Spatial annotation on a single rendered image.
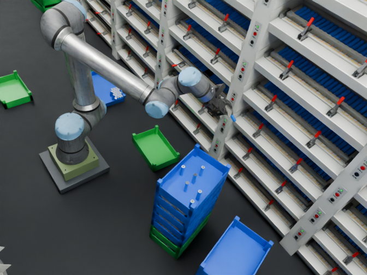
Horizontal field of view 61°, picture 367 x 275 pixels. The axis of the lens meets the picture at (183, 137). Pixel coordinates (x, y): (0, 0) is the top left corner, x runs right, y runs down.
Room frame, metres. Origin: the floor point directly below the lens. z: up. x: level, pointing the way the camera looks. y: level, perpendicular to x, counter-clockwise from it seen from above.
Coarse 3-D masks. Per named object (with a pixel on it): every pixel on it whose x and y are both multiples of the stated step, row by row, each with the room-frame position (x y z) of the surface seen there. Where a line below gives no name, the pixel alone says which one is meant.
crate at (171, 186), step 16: (192, 160) 0.96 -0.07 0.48; (208, 160) 0.97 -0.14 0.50; (176, 176) 0.85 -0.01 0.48; (192, 176) 0.87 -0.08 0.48; (208, 176) 0.89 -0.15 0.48; (224, 176) 0.88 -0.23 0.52; (160, 192) 0.74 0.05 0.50; (176, 192) 0.76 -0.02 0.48; (192, 192) 0.78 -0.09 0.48; (208, 192) 0.80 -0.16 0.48; (192, 208) 0.66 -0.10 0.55
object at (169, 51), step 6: (168, 48) 1.82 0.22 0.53; (174, 48) 1.84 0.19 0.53; (180, 48) 1.87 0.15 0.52; (168, 54) 1.81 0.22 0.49; (174, 54) 1.82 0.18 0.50; (168, 60) 1.79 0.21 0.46; (174, 60) 1.76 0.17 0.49; (180, 60) 1.76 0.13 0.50; (186, 66) 1.71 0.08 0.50; (180, 72) 1.69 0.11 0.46; (204, 72) 1.66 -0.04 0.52
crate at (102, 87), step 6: (96, 78) 1.90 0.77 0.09; (102, 78) 1.92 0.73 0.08; (96, 84) 1.84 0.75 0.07; (102, 84) 1.87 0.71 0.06; (108, 84) 1.89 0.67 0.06; (96, 90) 1.79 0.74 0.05; (102, 90) 1.81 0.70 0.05; (108, 90) 1.83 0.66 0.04; (120, 90) 1.84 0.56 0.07; (102, 96) 1.76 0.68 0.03; (108, 96) 1.78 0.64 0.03; (108, 102) 1.73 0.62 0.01; (114, 102) 1.73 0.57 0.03
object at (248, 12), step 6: (228, 0) 1.51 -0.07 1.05; (234, 0) 1.47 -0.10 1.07; (240, 0) 1.46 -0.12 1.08; (246, 0) 1.46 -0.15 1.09; (252, 0) 1.46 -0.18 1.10; (234, 6) 1.48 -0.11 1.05; (240, 6) 1.44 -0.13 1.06; (246, 6) 1.42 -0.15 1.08; (252, 6) 1.42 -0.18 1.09; (246, 12) 1.42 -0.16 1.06; (252, 12) 1.39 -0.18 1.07
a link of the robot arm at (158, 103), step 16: (48, 16) 1.14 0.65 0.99; (48, 32) 1.08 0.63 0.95; (64, 32) 1.10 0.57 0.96; (64, 48) 1.07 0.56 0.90; (80, 48) 1.07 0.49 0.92; (96, 64) 1.04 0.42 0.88; (112, 64) 1.06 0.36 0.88; (112, 80) 1.01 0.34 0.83; (128, 80) 1.02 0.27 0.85; (144, 96) 0.99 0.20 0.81; (160, 96) 1.00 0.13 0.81; (160, 112) 0.95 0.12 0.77
